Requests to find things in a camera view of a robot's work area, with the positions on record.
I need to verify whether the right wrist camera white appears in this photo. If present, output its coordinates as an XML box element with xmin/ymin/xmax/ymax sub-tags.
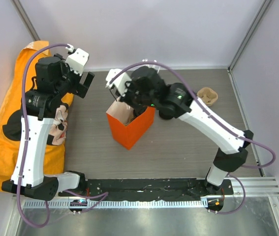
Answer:
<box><xmin>105</xmin><ymin>69</ymin><xmax>131</xmax><ymax>97</ymax></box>

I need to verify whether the brown pulp cup carrier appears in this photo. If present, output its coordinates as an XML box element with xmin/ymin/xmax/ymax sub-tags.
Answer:
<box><xmin>197</xmin><ymin>87</ymin><xmax>218</xmax><ymax>107</ymax></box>

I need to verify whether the black plastic cup lid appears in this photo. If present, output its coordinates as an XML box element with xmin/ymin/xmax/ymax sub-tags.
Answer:
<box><xmin>133</xmin><ymin>109</ymin><xmax>145</xmax><ymax>118</ymax></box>

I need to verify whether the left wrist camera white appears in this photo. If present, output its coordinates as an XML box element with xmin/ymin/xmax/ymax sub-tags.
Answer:
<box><xmin>65</xmin><ymin>44</ymin><xmax>90</xmax><ymax>76</ymax></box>

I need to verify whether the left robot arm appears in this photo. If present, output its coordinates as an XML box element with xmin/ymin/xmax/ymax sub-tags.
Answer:
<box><xmin>1</xmin><ymin>52</ymin><xmax>94</xmax><ymax>201</ymax></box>

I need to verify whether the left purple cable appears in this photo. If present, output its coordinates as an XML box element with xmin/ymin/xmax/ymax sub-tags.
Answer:
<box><xmin>16</xmin><ymin>43</ymin><xmax>110</xmax><ymax>228</ymax></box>

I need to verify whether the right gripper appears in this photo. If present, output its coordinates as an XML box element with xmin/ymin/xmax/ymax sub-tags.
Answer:
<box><xmin>116</xmin><ymin>78</ymin><xmax>156</xmax><ymax>111</ymax></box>

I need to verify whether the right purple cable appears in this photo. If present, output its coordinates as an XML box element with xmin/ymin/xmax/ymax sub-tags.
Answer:
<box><xmin>109</xmin><ymin>62</ymin><xmax>277</xmax><ymax>215</ymax></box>

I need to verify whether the purple cable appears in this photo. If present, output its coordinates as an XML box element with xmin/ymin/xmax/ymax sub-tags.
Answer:
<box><xmin>16</xmin><ymin>43</ymin><xmax>110</xmax><ymax>228</ymax></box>
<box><xmin>109</xmin><ymin>62</ymin><xmax>277</xmax><ymax>215</ymax></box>

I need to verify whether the orange cartoon mouse cloth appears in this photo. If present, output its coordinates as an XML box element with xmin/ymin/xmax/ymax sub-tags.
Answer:
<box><xmin>0</xmin><ymin>40</ymin><xmax>73</xmax><ymax>191</ymax></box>

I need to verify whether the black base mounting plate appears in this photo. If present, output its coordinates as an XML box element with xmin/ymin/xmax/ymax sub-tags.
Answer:
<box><xmin>58</xmin><ymin>177</ymin><xmax>234</xmax><ymax>202</ymax></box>

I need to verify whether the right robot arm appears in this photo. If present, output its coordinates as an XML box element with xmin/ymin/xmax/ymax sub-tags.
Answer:
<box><xmin>114</xmin><ymin>66</ymin><xmax>253</xmax><ymax>194</ymax></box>

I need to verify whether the white wrapped straws bundle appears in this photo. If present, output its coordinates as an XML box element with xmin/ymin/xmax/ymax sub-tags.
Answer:
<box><xmin>142</xmin><ymin>59</ymin><xmax>160</xmax><ymax>73</ymax></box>

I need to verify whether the orange paper bag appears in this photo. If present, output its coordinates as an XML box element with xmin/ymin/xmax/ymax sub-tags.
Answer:
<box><xmin>106</xmin><ymin>97</ymin><xmax>155</xmax><ymax>150</ymax></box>

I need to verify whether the slotted aluminium rail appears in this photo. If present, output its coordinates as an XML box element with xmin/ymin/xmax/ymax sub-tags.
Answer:
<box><xmin>25</xmin><ymin>198</ymin><xmax>209</xmax><ymax>209</ymax></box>

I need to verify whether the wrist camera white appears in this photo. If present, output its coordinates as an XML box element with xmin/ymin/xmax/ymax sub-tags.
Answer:
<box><xmin>65</xmin><ymin>44</ymin><xmax>90</xmax><ymax>76</ymax></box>
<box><xmin>105</xmin><ymin>69</ymin><xmax>131</xmax><ymax>97</ymax></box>

